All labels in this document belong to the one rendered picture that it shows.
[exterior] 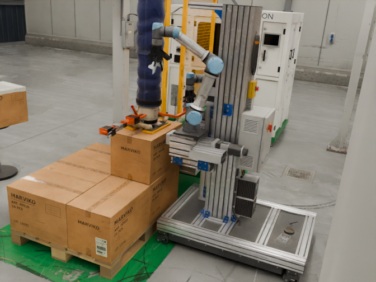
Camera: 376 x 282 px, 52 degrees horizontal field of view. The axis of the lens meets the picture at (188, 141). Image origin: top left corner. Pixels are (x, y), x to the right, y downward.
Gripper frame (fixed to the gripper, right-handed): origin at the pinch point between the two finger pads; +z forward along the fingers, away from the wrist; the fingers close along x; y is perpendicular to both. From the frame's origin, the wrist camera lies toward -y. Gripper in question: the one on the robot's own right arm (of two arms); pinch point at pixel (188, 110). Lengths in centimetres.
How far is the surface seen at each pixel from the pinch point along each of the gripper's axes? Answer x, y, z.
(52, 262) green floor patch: -54, 126, 108
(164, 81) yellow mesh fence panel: -71, -80, -4
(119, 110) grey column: -129, -73, 39
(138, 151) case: -16, 61, 25
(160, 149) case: -5, 44, 26
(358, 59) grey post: 127, -293, -34
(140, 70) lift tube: -29, 40, -38
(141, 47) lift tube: -28, 41, -57
